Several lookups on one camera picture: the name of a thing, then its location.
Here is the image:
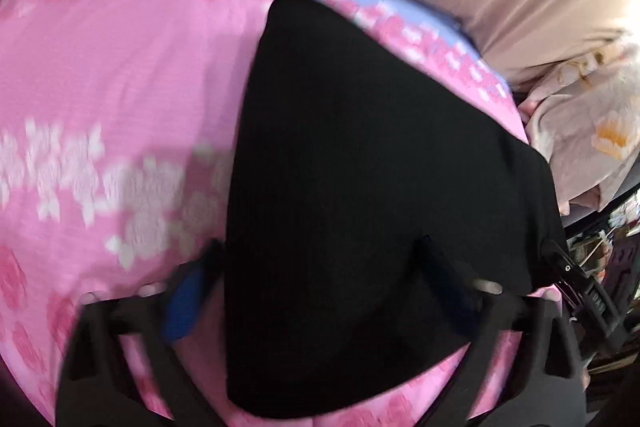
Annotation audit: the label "pale floral blanket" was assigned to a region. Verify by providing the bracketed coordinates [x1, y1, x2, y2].
[518, 34, 639, 216]

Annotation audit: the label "black pants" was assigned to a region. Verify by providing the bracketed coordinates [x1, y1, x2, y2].
[224, 0, 564, 419]

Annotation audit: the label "pink floral bed sheet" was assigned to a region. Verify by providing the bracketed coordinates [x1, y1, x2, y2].
[1, 0, 524, 426]

